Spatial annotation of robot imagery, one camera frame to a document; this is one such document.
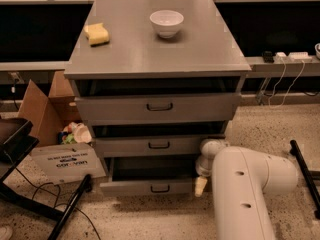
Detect grey top drawer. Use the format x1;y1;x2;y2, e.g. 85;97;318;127
75;93;240;124

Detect white crumpled items in box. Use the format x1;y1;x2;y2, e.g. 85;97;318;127
58;122;92;144

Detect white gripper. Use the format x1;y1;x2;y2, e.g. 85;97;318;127
194;155;214;197

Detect grey bottom drawer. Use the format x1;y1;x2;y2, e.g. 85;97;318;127
100;155;199;197

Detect grey drawer cabinet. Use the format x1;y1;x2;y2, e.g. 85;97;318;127
63;0;252;165

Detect black floor cable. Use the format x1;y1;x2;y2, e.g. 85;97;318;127
14;167;103;240

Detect black power adapter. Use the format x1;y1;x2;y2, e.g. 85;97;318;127
262;51;274;63

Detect black stand leg right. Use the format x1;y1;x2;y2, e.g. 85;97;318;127
290;140;320;220

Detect yellow sponge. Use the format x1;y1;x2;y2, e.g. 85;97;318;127
84;23;110;46

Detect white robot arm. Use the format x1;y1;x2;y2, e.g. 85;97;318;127
195;139;298;240

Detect brown cardboard box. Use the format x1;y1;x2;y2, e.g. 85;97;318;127
18;71;106;184

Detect grey drawer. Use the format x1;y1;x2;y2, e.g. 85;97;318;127
93;135;224;158
100;155;199;197
75;93;240;124

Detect white ceramic bowl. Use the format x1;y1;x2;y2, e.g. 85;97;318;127
149;10;184;38

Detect white power strip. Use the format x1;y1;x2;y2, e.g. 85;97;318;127
276;52;312;62

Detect black stand left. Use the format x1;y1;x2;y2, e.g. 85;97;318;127
0;119;90;240

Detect white cable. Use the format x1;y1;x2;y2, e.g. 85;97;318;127
267;59;307;109

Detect grey middle drawer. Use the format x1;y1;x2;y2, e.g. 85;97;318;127
93;135;224;158

